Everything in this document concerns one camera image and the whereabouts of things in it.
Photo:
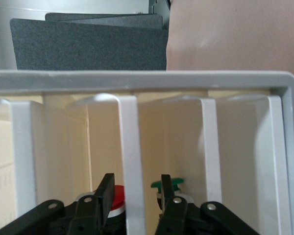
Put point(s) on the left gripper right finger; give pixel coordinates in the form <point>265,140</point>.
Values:
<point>178,215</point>

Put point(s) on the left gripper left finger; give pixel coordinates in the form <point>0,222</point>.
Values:
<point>88,210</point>

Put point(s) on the red push button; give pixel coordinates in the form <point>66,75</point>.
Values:
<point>118,195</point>

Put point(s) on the green push button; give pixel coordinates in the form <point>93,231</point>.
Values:
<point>178,180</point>

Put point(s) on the white plastic drawer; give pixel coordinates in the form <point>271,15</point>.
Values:
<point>274,147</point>

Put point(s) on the white four-drawer cabinet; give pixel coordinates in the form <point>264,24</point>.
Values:
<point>161,79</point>

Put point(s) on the dark grey foam panels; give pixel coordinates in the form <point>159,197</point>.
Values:
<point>88,49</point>

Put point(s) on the narrow grey felt panel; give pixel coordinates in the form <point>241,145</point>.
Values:
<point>112,18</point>

